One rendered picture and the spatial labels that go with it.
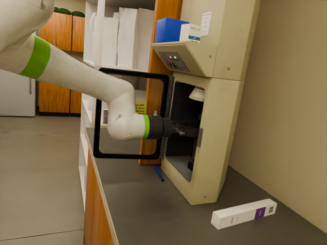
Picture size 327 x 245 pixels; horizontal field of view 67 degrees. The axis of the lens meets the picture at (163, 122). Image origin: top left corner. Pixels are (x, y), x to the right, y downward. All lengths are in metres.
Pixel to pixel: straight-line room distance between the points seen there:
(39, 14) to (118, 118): 0.42
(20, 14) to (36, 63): 0.21
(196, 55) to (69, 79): 0.39
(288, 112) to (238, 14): 0.49
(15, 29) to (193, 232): 0.70
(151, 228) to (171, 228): 0.06
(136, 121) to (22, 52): 0.39
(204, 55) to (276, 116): 0.53
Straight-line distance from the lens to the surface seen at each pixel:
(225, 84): 0.86
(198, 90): 0.95
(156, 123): 0.88
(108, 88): 0.86
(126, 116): 0.85
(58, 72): 0.77
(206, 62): 0.81
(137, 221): 0.85
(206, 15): 0.93
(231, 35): 0.86
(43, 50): 0.75
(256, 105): 1.29
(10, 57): 0.72
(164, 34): 0.97
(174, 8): 1.18
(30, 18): 0.57
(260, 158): 1.28
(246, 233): 0.91
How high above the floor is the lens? 1.44
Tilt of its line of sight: 14 degrees down
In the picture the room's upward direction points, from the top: 7 degrees clockwise
